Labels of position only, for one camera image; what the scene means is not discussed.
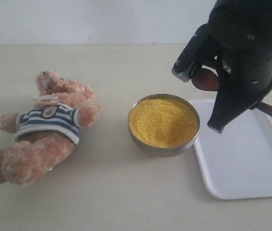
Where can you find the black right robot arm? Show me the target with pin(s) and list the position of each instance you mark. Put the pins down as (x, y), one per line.
(243, 28)

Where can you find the brown plush teddy bear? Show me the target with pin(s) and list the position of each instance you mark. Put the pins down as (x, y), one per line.
(47, 134)

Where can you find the steel bowl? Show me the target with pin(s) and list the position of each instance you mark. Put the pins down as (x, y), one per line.
(163, 152)

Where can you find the yellow millet grains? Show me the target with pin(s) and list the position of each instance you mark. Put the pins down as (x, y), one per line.
(163, 123)

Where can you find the white plastic tray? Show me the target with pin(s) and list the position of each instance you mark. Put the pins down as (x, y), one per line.
(236, 164)

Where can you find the dark red wooden spoon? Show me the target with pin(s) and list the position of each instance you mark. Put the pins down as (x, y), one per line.
(206, 80)

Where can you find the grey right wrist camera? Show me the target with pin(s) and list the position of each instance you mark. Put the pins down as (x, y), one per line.
(200, 51)

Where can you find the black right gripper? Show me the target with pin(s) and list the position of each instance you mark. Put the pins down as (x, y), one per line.
(244, 81)

